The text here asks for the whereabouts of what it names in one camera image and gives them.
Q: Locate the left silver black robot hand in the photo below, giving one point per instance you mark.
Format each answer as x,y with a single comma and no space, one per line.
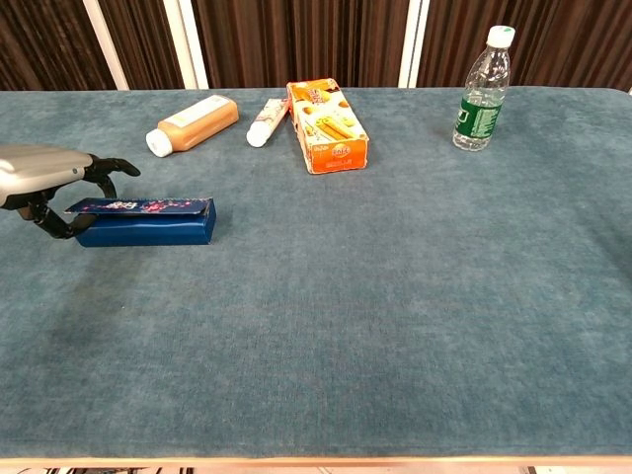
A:
34,168

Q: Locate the blue and white box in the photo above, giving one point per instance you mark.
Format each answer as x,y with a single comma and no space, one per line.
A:
148,232

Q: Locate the brown bottle with white cap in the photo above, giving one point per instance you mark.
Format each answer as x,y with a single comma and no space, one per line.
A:
197,123

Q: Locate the white toothpaste tube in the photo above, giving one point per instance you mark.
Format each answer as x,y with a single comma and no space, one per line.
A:
266,121

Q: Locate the orange biscuit box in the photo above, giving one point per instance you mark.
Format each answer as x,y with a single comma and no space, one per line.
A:
328,128

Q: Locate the dark brown pleated curtain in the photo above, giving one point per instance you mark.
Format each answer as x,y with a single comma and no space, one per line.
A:
306,39

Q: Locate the teal table cloth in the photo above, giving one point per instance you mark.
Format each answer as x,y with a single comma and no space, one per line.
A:
345,306

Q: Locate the clear water bottle green label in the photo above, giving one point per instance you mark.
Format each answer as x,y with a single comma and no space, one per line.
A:
481,108

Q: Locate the white aluminium frame post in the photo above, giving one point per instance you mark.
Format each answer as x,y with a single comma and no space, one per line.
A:
186,47
106,47
414,44

